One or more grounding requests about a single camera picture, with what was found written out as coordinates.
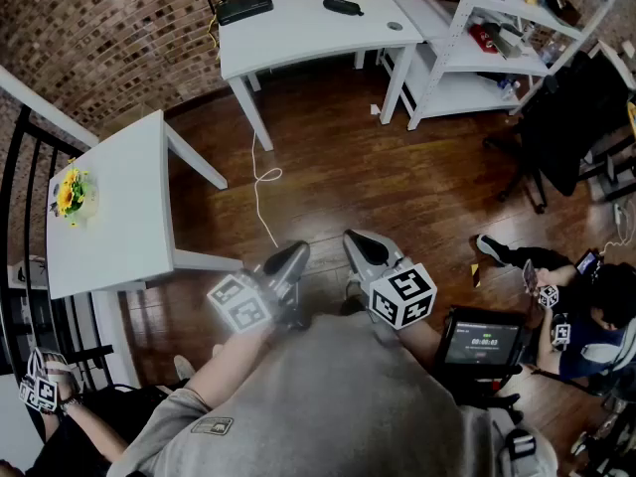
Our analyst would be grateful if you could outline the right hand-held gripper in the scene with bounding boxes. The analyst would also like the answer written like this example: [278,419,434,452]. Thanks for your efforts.
[342,230,439,331]

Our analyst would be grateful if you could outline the yellow cable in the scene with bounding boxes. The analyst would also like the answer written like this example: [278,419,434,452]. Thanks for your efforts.
[206,15,223,62]

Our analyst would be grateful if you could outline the plain white table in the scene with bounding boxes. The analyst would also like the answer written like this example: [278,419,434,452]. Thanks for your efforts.
[45,109,244,300]

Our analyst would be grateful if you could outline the small black screen device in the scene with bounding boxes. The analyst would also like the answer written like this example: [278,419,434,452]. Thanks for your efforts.
[574,248,605,275]

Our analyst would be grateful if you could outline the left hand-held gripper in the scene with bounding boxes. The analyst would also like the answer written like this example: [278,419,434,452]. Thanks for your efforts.
[206,239,314,336]

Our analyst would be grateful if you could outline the white handrail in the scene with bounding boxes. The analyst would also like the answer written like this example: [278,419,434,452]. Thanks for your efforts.
[0,65,101,149]

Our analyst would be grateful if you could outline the person's left forearm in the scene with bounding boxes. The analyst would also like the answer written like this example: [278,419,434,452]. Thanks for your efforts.
[186,323,288,411]

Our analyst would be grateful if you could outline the black metal railing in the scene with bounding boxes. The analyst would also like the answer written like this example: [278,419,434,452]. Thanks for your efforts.
[0,104,116,406]

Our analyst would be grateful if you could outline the black tablet screen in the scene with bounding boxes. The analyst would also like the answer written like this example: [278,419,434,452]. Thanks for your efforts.
[432,306,529,382]

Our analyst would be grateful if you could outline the sunflowers in white pot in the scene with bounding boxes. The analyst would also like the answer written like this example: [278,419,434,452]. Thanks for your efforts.
[49,159,100,231]

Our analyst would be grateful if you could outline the person's right forearm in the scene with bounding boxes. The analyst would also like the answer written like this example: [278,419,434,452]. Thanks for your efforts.
[382,315,451,373]

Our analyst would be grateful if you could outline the black glasses case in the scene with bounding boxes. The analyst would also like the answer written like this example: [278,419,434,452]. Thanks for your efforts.
[321,0,366,18]

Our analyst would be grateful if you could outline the white cable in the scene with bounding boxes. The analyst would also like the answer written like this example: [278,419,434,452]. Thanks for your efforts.
[250,129,284,250]

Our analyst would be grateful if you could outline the white metal shelf unit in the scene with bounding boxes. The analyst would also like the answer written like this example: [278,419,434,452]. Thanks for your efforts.
[380,0,627,131]

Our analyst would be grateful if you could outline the black office chair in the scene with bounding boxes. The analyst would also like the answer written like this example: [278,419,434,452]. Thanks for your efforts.
[481,50,636,216]

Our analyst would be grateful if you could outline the light grey shoe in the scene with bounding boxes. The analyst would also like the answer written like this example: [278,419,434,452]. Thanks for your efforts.
[173,355,198,382]

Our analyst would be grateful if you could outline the red box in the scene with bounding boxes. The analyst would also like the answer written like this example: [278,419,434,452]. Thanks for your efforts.
[468,22,501,55]

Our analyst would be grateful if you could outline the white table with cable grommet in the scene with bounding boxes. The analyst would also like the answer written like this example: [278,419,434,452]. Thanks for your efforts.
[217,0,426,152]

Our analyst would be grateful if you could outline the person's grey shirt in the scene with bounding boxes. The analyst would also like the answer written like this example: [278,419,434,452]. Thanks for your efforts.
[106,313,557,477]

